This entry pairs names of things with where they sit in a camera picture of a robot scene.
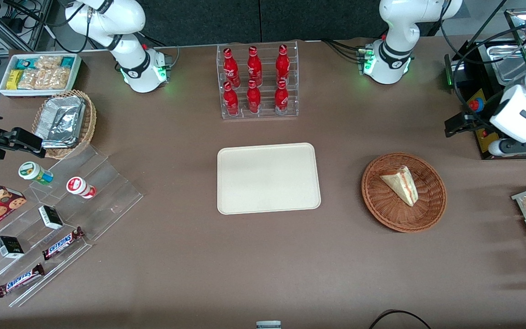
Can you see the triangular sandwich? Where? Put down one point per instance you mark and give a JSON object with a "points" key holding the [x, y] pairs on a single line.
{"points": [[402, 184]]}

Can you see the yellow snack packet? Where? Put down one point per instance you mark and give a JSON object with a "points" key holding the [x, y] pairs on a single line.
{"points": [[14, 79]]}

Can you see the clear acrylic stepped display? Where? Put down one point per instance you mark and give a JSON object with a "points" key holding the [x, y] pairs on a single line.
{"points": [[107, 196]]}

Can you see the steel food pan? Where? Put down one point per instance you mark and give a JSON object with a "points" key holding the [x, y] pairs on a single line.
{"points": [[509, 64]]}

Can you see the round brown wicker basket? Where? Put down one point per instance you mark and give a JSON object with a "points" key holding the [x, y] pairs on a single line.
{"points": [[381, 205]]}

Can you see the white rectangular snack bin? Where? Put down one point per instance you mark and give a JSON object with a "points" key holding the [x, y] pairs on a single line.
{"points": [[76, 68]]}

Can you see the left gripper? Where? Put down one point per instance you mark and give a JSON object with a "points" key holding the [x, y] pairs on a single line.
{"points": [[476, 119]]}

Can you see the black food warmer case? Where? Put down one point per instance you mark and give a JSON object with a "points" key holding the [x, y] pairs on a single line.
{"points": [[477, 77]]}

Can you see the small grey device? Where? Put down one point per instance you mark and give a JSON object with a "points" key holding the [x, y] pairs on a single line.
{"points": [[268, 325]]}

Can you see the clear acrylic bottle rack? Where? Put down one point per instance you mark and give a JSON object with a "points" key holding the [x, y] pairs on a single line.
{"points": [[265, 114]]}

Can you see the clear bag of crackers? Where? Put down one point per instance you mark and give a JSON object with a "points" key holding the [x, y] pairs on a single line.
{"points": [[48, 61], [27, 79], [44, 78], [60, 77]]}

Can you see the green lid yogurt cup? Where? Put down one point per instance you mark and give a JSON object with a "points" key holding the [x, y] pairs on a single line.
{"points": [[32, 172]]}

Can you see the red lid yogurt cup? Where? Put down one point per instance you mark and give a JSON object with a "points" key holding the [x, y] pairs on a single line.
{"points": [[78, 186]]}

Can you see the silver foil package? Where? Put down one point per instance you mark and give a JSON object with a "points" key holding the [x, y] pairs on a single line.
{"points": [[64, 101], [57, 128]]}

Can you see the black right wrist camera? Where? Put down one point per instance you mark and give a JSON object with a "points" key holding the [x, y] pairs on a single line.
{"points": [[16, 139]]}

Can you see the small black carton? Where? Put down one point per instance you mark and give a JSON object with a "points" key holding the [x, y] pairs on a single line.
{"points": [[50, 217], [9, 246]]}

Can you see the aluminium frame structure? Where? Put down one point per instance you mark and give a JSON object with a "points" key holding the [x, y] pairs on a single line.
{"points": [[21, 27]]}

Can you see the small light wicker basket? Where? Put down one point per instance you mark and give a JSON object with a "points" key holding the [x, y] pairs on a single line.
{"points": [[90, 123]]}

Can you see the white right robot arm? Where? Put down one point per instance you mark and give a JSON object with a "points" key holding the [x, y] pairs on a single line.
{"points": [[126, 50]]}

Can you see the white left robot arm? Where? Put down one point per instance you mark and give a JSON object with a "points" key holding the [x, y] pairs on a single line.
{"points": [[395, 27]]}

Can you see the red cola bottle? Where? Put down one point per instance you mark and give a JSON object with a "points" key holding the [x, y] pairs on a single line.
{"points": [[231, 68], [281, 98], [231, 100], [254, 66], [253, 98], [282, 65]]}

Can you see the Snickers chocolate bar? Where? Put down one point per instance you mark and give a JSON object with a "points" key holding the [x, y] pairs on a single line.
{"points": [[20, 280], [62, 243]]}

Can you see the beige plastic tray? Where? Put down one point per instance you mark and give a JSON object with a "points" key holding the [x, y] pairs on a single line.
{"points": [[267, 178]]}

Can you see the teal snack packet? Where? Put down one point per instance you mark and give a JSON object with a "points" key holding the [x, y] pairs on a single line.
{"points": [[67, 61], [23, 62]]}

